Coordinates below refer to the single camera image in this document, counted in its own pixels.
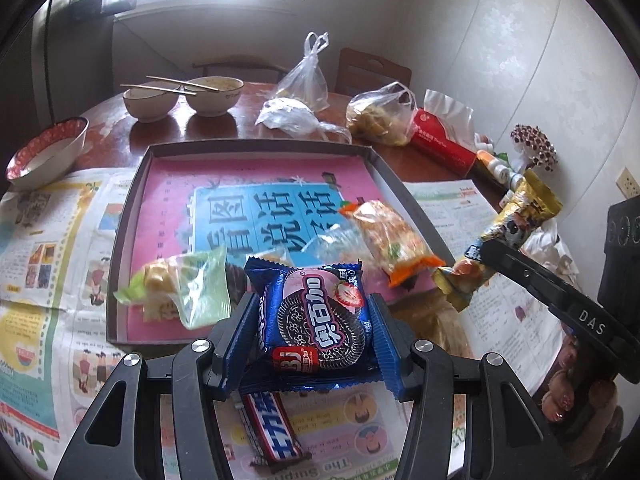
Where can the large white bowl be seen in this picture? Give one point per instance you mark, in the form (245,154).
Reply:
(215,95)

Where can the white wall socket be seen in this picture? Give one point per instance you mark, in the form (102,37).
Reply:
(626,183)

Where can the orange medicine bottle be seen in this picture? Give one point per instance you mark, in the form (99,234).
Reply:
(492,162)

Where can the plastic bag of food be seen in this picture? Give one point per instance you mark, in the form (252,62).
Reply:
(377,117)

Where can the brown wooden chair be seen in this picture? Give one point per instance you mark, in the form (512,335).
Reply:
(372,72)

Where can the newspaper with dense text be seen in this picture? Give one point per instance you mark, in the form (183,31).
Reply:
(450,205)

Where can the crumpled clear plastic bag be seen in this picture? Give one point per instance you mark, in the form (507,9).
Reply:
(295,117)

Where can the clear plastic snack packet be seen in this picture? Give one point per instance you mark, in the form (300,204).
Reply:
(335,245)

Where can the wooden chopstick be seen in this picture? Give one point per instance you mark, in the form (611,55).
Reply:
(182,83)
(150,87)

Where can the orange and yellow snack packet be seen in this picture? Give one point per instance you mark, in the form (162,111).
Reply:
(395,240)

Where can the white crumpled paper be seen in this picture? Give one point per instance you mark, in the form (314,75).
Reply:
(547,245)

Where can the beaded flower ornament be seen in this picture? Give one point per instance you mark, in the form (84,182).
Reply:
(532,145)

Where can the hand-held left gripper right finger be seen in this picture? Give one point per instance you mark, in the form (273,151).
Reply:
(387,342)

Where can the white medicine bottle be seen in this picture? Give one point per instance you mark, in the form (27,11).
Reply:
(514,179)
(484,142)

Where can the red tissue pack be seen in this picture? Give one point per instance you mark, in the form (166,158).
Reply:
(440,140)

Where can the dark cardboard tray pink print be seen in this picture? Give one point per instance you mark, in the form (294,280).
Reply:
(165,185)

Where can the gold snack packet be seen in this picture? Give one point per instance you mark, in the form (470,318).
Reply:
(505,232)

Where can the small white bowl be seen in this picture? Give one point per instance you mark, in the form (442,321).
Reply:
(150,102)

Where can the dark storage box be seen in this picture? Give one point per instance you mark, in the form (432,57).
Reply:
(102,4)

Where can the red and blue chocolate bar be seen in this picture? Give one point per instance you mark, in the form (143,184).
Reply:
(272,425)

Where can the tall knotted clear plastic bag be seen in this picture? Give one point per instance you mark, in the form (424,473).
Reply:
(305,80)

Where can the blue cookie packet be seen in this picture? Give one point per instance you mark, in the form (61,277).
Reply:
(310,320)

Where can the newspaper with cartoon faces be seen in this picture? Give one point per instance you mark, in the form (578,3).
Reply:
(45,280)

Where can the red floral rim bowl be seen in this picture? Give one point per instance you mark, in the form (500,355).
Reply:
(47,152)

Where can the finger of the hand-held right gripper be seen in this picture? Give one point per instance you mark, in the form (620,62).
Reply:
(520,270)

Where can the pale green snack packet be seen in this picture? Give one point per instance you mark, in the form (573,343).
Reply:
(185,285)

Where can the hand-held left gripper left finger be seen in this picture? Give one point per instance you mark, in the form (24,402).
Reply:
(241,330)

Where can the person's right hand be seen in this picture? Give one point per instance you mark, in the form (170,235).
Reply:
(560,400)

